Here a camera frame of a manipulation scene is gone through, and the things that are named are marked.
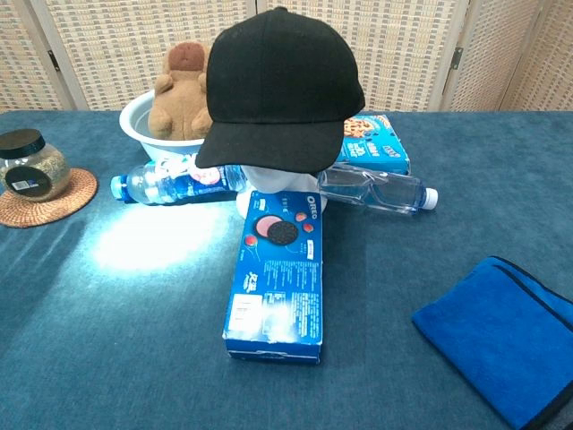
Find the black baseball cap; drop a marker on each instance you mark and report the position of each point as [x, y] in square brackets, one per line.
[277, 80]

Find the white foam mannequin head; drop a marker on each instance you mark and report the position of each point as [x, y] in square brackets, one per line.
[286, 181]

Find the blue Oreo cookie box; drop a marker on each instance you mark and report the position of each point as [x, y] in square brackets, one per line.
[277, 277]

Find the clear plastic water bottle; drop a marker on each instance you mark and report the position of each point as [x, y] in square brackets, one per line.
[371, 190]

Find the blue chocolate chip cookie box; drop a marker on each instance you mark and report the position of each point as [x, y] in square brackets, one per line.
[376, 148]

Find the blue labelled drink bottle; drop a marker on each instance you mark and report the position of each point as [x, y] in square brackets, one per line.
[170, 183]

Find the brown capybara plush toy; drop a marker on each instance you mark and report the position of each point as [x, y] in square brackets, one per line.
[179, 103]

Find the light blue plastic basin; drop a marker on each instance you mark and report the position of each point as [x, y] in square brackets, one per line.
[134, 121]

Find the blue velvet tablecloth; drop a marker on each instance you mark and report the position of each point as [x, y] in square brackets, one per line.
[134, 336]

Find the round woven rattan coaster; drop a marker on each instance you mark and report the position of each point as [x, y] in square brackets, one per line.
[67, 206]

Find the woven folding screen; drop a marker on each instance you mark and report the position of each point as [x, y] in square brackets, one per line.
[134, 45]

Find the glass jar with black lid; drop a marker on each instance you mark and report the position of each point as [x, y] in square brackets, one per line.
[36, 170]

